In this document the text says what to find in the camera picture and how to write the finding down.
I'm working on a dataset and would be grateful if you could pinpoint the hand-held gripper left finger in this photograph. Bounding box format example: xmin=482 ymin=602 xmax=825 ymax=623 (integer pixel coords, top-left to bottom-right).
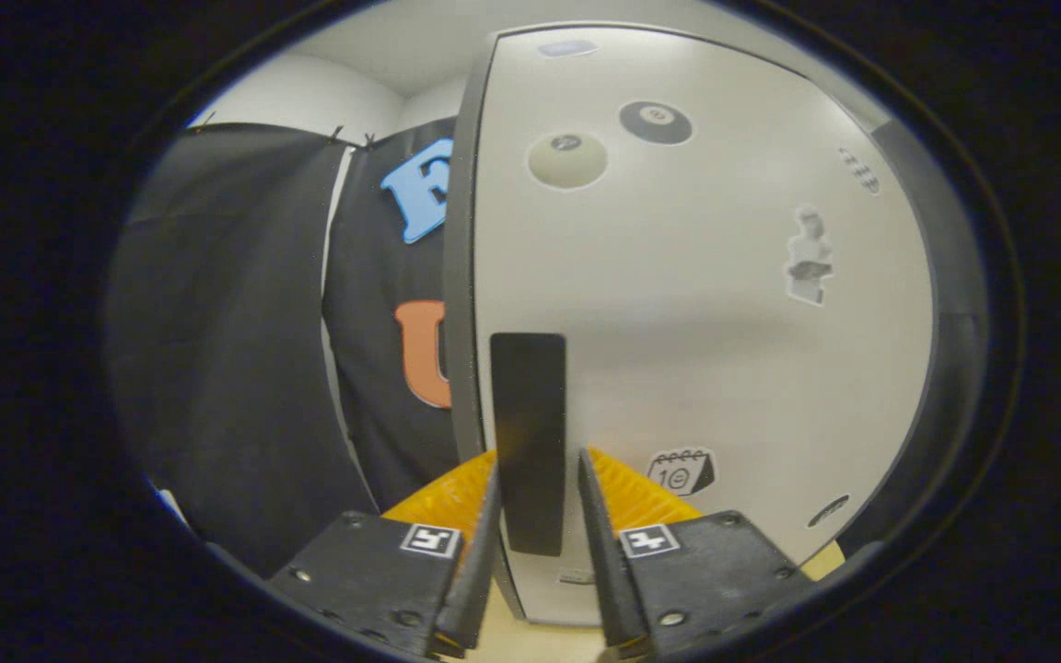
xmin=268 ymin=448 xmax=502 ymax=660

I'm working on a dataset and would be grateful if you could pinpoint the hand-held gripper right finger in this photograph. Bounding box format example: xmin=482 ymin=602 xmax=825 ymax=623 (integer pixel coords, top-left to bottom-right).
xmin=577 ymin=448 xmax=817 ymax=660

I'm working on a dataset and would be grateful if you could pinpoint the black door handle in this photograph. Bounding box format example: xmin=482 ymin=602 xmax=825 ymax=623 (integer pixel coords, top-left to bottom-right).
xmin=490 ymin=331 xmax=568 ymax=558

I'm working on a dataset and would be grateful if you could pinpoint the dark grey shoe cabinet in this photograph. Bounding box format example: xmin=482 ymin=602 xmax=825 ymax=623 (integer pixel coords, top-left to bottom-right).
xmin=441 ymin=20 xmax=992 ymax=627

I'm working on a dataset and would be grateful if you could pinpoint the black backdrop cloth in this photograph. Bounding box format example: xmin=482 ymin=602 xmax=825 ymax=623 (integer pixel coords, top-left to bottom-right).
xmin=107 ymin=118 xmax=462 ymax=576

